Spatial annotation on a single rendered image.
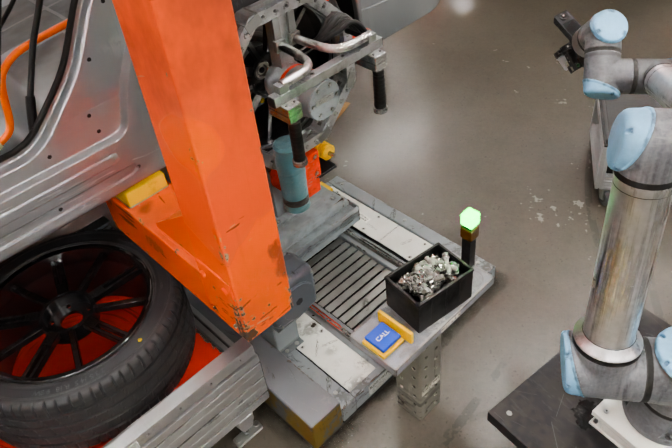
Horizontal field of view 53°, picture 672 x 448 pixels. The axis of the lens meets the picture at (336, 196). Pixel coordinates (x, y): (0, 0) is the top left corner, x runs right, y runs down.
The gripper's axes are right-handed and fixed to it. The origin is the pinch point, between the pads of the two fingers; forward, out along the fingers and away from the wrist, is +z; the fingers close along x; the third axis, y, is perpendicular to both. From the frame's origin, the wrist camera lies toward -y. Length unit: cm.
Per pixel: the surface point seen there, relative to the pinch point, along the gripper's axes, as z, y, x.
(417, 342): -24, 52, -81
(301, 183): 5, -2, -89
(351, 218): 60, 14, -78
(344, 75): 17, -29, -60
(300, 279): 5, 24, -103
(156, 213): -12, -13, -129
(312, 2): -10, -47, -61
